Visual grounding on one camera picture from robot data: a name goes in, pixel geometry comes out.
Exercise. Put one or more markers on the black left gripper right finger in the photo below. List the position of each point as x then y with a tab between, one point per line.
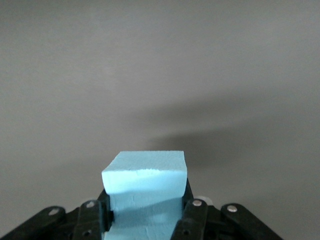
200	220

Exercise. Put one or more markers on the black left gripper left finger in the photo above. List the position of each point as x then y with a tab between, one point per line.
85	220

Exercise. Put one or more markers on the light blue foam block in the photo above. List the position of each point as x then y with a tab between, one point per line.
145	175

